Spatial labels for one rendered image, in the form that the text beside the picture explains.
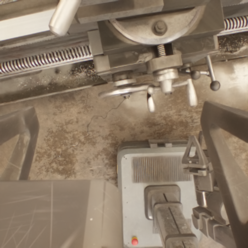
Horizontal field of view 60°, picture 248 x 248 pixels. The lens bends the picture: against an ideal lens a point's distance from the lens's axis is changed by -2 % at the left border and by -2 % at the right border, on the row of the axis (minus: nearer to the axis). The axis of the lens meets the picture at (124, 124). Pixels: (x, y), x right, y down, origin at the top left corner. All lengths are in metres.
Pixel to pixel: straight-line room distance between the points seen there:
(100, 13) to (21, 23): 0.34
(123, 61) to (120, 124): 0.92
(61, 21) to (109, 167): 1.33
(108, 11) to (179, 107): 1.17
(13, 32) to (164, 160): 0.98
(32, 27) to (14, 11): 0.07
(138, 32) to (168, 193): 0.98
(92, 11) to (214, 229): 0.58
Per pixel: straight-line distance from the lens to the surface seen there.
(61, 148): 1.59
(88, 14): 0.46
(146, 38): 0.56
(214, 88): 0.89
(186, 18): 0.60
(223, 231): 0.63
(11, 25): 0.76
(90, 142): 1.54
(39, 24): 0.73
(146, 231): 1.48
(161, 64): 0.60
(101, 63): 0.70
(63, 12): 0.33
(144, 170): 1.30
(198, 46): 0.67
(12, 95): 1.22
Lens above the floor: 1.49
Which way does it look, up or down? 84 degrees down
